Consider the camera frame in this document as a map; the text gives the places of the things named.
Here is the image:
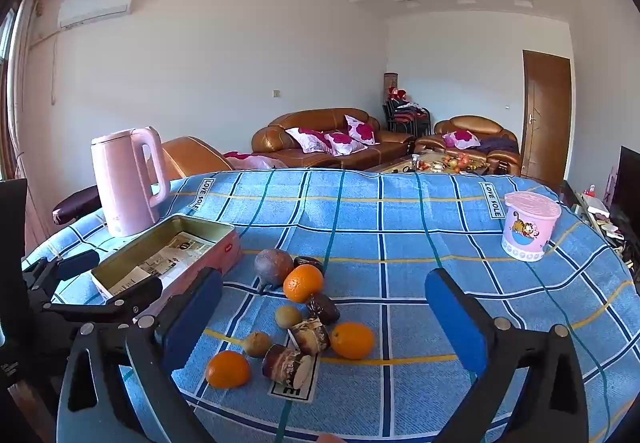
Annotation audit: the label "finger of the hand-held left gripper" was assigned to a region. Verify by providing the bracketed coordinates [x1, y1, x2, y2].
[22, 249, 101, 291]
[30, 278, 164, 325]

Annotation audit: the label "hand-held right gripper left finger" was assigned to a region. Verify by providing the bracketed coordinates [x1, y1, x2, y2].
[56, 265, 223, 443]

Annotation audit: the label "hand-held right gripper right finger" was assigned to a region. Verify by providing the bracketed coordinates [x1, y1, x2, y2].
[424, 267, 588, 443]

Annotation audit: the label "orange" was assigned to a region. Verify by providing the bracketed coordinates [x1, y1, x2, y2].
[330, 322, 375, 360]
[205, 350, 252, 390]
[283, 264, 325, 304]

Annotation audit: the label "brown kiwi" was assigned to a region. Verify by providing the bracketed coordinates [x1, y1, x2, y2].
[243, 331, 273, 358]
[274, 305, 302, 330]

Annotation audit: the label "pink metal tin box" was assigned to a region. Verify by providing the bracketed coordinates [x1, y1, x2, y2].
[90, 214, 243, 304]

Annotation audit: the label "dark purple round fruit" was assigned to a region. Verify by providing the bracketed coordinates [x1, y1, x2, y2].
[253, 249, 295, 295]

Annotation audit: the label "dark padded stool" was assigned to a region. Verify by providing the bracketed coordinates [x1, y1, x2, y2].
[52, 186, 103, 226]

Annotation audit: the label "newspaper sheet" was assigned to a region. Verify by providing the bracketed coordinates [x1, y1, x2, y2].
[107, 232, 213, 296]

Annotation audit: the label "pink electric kettle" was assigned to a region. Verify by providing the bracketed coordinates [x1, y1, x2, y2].
[90, 126, 172, 239]

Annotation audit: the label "brown wrapped roll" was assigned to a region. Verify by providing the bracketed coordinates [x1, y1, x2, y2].
[262, 344, 313, 390]

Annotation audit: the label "blue checked tablecloth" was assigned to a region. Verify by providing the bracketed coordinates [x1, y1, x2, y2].
[22, 168, 638, 443]

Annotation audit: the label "pink cartoon cup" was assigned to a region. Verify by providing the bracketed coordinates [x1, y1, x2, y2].
[501, 191, 562, 263]

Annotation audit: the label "pink curtain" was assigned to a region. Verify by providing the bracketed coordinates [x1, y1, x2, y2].
[10, 0, 56, 254]

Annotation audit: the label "coffee table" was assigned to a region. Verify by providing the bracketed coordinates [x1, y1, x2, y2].
[367, 152, 493, 174]

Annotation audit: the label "brown leather chaise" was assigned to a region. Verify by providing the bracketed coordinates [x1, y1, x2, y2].
[161, 136, 236, 180]

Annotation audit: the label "pink floral cushion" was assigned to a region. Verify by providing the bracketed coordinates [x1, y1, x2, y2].
[222, 152, 288, 170]

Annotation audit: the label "cluttered television cabinet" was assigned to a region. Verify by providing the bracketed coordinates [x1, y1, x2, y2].
[565, 180, 626, 249]

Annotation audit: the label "white pillow red flowers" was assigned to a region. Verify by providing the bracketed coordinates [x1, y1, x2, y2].
[442, 129, 481, 148]
[285, 127, 331, 154]
[345, 115, 381, 145]
[324, 132, 367, 156]

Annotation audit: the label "purple blanket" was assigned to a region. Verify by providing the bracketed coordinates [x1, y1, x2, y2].
[480, 135, 518, 154]

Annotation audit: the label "brown leather armchair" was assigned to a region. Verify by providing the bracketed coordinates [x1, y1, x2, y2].
[415, 115, 522, 174]

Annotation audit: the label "stacked dark chairs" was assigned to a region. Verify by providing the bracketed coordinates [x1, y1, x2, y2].
[382, 98, 431, 136]

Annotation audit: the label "black television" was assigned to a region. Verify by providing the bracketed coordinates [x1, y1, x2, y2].
[612, 146, 640, 224]

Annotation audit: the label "brown wooden door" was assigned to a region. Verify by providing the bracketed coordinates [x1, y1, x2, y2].
[520, 50, 572, 178]

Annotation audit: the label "brown leather sofa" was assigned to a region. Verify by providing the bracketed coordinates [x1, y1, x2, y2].
[251, 108, 417, 170]

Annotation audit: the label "white air conditioner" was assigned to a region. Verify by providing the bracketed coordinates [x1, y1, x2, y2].
[57, 0, 136, 30]

